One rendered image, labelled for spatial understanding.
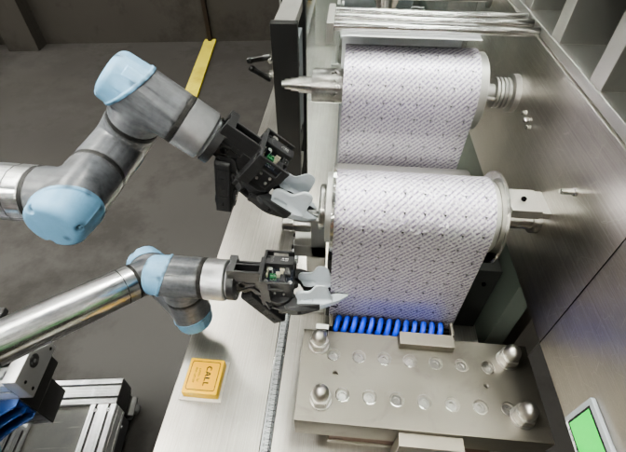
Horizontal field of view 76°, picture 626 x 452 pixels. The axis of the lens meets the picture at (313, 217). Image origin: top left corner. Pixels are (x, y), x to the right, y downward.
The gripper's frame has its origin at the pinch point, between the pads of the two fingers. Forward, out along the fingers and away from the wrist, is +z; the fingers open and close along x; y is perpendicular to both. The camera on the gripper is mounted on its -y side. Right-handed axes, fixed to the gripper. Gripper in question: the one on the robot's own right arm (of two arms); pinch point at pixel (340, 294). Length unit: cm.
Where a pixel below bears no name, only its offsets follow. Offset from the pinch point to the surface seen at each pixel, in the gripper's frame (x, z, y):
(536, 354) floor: 50, 91, -109
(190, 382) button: -11.6, -28.0, -16.5
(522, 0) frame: 44, 31, 37
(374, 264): -0.2, 4.9, 9.8
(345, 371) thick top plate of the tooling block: -11.4, 1.5, -5.9
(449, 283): -0.2, 17.9, 6.0
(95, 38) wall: 367, -267, -105
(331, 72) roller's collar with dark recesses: 30.2, -4.3, 27.6
